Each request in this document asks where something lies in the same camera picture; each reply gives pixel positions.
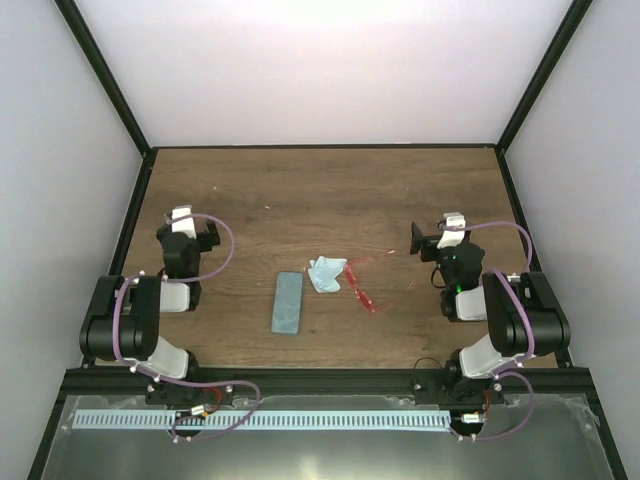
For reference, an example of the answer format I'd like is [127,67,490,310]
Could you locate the purple cable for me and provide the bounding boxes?
[442,222,537,442]
[112,213,262,445]

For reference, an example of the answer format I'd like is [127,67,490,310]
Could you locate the clear plastic sheet cover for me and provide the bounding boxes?
[42,394,612,479]

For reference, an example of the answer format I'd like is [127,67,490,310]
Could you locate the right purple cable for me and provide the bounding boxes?
[442,222,537,442]

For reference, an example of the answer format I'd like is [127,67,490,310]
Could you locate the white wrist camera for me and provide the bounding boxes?
[437,212,466,250]
[166,205,197,239]

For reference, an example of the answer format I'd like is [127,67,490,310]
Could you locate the black aluminium frame rail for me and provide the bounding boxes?
[60,366,595,396]

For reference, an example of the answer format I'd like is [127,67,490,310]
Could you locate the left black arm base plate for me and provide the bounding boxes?
[146,367,239,409]

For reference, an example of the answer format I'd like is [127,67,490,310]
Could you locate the light blue cleaning cloth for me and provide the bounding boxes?
[307,256,347,294]

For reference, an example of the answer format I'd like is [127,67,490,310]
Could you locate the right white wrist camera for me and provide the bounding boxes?
[437,212,466,250]

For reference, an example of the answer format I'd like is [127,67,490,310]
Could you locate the blue green glasses case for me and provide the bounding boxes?
[271,272,304,335]

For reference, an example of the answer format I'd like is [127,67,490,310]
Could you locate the light blue slotted cable duct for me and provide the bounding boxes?
[72,409,451,432]

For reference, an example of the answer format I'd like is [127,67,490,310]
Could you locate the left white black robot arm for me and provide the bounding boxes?
[79,215,220,404]

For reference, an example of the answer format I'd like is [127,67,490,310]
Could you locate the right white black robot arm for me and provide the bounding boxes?
[410,213,571,403]

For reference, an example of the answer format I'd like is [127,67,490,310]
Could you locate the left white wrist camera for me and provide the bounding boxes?
[166,205,197,239]

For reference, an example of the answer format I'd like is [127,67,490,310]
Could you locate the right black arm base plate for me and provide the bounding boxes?
[410,357,500,409]

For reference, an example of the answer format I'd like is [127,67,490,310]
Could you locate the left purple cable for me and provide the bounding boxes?
[112,213,262,445]

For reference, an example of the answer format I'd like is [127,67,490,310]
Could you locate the red transparent sunglasses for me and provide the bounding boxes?
[343,250,395,314]

